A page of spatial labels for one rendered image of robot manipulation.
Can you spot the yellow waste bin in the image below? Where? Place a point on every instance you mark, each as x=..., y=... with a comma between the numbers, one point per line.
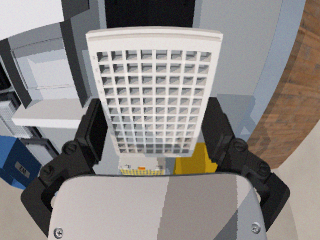
x=198, y=163

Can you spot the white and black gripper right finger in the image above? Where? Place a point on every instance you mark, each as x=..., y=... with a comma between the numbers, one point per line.
x=223, y=147

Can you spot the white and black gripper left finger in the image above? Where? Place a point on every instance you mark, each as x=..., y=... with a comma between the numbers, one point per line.
x=87, y=146

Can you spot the blue open-top bin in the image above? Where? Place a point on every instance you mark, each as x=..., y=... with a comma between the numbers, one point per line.
x=18, y=162

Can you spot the white multi-well plate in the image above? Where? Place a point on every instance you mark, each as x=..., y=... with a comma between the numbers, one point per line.
x=153, y=125

